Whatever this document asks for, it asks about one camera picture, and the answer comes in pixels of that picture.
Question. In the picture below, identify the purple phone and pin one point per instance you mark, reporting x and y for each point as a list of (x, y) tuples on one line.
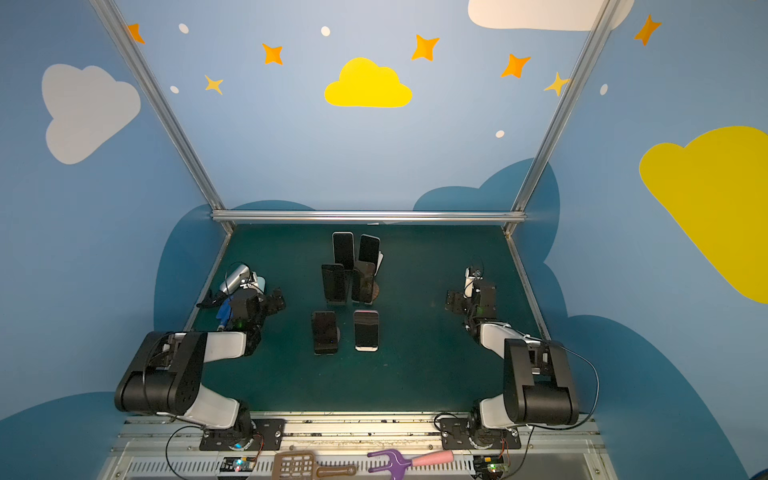
[(366, 330)]

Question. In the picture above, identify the green circuit board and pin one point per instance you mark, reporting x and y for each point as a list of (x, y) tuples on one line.
[(488, 467), (242, 464)]

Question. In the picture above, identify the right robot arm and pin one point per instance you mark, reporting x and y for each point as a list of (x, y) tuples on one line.
[(537, 384)]

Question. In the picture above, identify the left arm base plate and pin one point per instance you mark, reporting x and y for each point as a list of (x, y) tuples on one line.
[(260, 434)]

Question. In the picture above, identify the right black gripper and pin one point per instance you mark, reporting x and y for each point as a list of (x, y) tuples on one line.
[(459, 301)]

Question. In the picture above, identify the aluminium frame right post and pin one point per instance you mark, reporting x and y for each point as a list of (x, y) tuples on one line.
[(580, 74)]

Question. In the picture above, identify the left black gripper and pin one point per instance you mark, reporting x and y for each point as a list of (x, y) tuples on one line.
[(267, 302)]

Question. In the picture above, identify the right green circuit board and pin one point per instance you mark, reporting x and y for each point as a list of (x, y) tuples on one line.
[(488, 467)]

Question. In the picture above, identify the left green circuit board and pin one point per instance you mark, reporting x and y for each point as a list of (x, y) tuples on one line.
[(242, 464)]

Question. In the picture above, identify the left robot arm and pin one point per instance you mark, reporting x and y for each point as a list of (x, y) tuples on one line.
[(165, 375)]

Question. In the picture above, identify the aluminium frame back bar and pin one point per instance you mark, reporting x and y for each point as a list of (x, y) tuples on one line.
[(368, 217)]

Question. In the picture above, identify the silver metal cylinder tool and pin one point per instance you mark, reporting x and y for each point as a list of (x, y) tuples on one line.
[(229, 285)]

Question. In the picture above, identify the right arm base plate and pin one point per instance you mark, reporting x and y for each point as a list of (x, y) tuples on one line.
[(461, 433)]

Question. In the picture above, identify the aluminium frame post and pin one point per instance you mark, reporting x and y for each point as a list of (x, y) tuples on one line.
[(580, 74), (114, 23)]

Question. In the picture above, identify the brown slotted spatula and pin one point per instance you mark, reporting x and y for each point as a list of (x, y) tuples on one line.
[(302, 465)]

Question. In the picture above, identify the aluminium frame left post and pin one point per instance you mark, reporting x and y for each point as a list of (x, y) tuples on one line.
[(114, 23)]

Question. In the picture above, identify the black phone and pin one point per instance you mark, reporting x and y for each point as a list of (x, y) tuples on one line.
[(344, 249), (361, 270), (334, 283), (369, 249), (325, 331)]

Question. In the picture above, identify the purple pink toy fork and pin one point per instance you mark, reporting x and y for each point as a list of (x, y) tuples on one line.
[(397, 464)]

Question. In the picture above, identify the blue toy shovel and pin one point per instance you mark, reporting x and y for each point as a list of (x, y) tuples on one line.
[(224, 315)]

